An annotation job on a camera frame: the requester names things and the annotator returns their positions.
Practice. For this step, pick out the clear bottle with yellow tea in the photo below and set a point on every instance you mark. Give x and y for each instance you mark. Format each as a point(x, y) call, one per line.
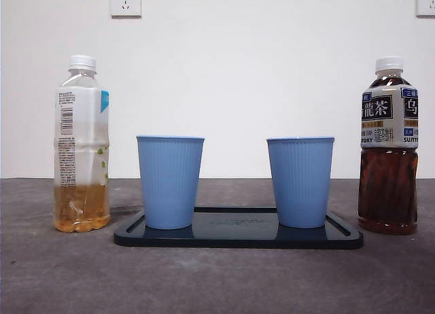
point(83, 208)

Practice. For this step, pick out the dark oolong tea bottle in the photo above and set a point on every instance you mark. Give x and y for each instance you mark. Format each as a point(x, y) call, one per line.
point(387, 191)

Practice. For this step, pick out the blue ribbed cup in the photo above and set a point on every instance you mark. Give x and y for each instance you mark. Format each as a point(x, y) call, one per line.
point(170, 181)
point(300, 181)

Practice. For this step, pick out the dark blue tray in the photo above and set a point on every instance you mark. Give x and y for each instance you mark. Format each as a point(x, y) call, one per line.
point(234, 234)

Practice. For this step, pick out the white wall socket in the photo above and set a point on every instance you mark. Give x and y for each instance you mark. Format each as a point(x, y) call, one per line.
point(125, 3)
point(426, 1)

